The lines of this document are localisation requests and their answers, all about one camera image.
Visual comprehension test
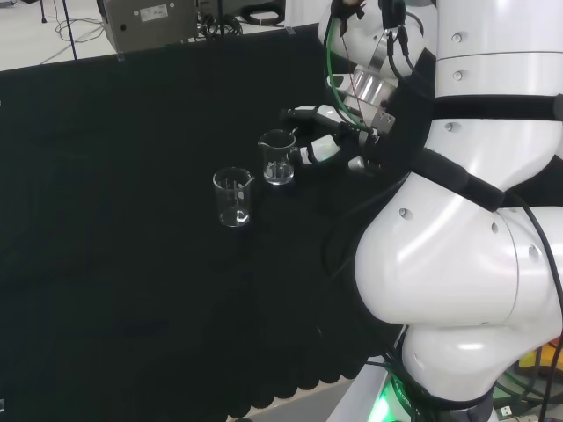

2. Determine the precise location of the clear glass beaker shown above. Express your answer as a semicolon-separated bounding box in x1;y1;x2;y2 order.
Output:
258;129;296;186
212;166;256;229

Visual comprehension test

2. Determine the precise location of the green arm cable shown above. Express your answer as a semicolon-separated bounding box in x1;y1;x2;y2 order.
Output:
323;16;376;134

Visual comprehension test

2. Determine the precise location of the black tripod pole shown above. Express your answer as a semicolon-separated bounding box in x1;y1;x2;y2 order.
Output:
59;0;81;62

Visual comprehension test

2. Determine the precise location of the black cable bundle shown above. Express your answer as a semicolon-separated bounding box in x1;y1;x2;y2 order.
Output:
196;0;287;40

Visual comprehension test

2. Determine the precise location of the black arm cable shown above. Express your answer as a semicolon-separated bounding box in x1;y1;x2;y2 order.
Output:
501;188;563;353

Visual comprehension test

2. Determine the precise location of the yellow stop button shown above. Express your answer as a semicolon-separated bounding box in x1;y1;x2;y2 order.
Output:
517;338;563;375

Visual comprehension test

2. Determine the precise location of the black cloth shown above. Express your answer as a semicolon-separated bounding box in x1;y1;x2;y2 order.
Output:
0;22;441;418

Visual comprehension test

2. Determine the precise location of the grey metal box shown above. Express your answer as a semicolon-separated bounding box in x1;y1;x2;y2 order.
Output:
96;0;199;55

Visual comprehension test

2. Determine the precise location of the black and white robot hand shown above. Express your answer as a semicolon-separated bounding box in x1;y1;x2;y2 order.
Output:
279;104;383;174

